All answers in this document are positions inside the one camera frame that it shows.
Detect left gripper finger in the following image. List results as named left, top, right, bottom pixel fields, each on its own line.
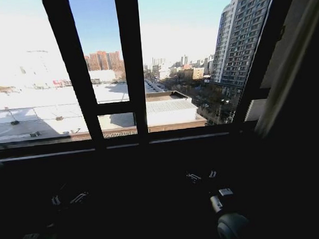
left=50, top=194, right=62, bottom=207
left=68, top=189, right=90, bottom=206

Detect window sill ledge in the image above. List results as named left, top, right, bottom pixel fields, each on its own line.
left=0, top=132, right=233, bottom=163

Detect brown building with ribbed roof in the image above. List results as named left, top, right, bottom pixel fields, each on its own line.
left=145, top=88, right=208, bottom=133

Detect low white flat-roof building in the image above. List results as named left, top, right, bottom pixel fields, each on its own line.
left=0, top=68, right=135, bottom=144

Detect tall grey apartment tower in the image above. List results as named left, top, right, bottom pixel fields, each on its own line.
left=205, top=0, right=285, bottom=94

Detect red brick apartment blocks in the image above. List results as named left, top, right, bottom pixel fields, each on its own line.
left=83, top=48, right=126, bottom=74

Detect dark window frame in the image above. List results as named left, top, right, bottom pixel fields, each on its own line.
left=0, top=0, right=312, bottom=164

